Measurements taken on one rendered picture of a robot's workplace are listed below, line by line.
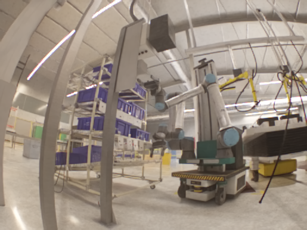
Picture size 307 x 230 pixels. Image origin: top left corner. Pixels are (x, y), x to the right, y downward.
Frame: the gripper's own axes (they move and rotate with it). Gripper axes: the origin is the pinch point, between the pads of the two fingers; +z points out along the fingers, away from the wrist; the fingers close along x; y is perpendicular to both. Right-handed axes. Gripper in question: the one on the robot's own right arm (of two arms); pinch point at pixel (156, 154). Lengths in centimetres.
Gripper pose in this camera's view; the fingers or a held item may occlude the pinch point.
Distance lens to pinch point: 133.5
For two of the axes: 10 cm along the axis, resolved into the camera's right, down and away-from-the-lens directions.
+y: 6.2, 5.9, 5.2
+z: -2.1, 7.6, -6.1
